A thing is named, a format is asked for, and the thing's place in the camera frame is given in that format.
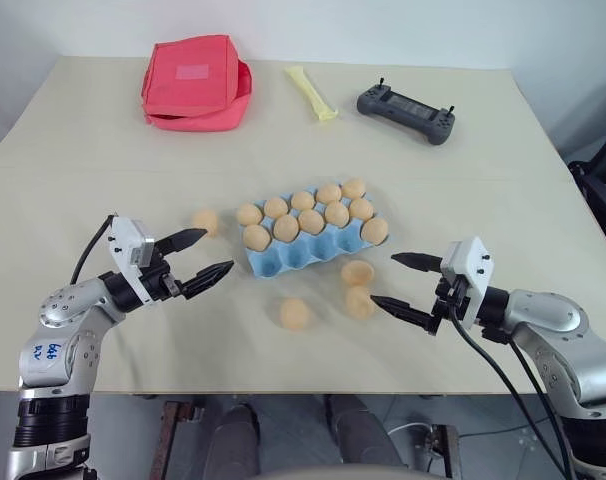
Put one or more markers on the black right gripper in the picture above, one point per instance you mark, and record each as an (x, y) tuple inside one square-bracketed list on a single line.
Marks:
[(450, 300)]

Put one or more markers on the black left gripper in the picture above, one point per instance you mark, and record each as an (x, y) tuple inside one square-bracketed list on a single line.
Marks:
[(165, 282)]

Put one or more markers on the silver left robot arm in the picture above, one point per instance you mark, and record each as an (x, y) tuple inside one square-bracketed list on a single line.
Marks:
[(63, 350)]

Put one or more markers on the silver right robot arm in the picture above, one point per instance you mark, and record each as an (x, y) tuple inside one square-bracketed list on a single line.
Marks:
[(548, 320)]

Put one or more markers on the blue egg tray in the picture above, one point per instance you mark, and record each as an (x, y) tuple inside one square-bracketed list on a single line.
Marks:
[(293, 257)]

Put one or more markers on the tan egg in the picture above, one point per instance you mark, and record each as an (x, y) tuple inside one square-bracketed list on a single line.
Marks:
[(295, 313), (354, 188), (311, 221), (256, 237), (303, 200), (205, 221), (357, 272), (361, 209), (375, 230), (336, 212), (249, 214), (329, 193), (276, 207), (286, 227), (359, 301)]

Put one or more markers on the dark grey rounded shape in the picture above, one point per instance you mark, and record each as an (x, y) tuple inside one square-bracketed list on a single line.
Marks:
[(235, 440), (363, 435)]

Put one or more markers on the rusty metal table leg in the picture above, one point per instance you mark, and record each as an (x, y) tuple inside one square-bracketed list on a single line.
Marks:
[(448, 450), (165, 440)]

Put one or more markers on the grey handheld controller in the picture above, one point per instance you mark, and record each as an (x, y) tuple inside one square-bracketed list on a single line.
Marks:
[(408, 112)]

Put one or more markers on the red fabric bag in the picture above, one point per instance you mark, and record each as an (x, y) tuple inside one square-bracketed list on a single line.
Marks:
[(193, 85)]

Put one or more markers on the yellow plastic tool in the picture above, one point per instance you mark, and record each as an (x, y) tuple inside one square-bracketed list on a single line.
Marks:
[(310, 92)]

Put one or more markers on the black chair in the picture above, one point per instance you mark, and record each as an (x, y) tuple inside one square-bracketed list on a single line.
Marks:
[(603, 185)]

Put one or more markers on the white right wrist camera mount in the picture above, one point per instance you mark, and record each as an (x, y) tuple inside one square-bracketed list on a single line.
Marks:
[(470, 265)]

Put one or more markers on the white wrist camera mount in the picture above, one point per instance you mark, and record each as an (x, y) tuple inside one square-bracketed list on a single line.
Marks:
[(128, 250), (470, 265)]

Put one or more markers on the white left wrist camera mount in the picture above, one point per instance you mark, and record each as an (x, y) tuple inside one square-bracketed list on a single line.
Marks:
[(128, 250)]

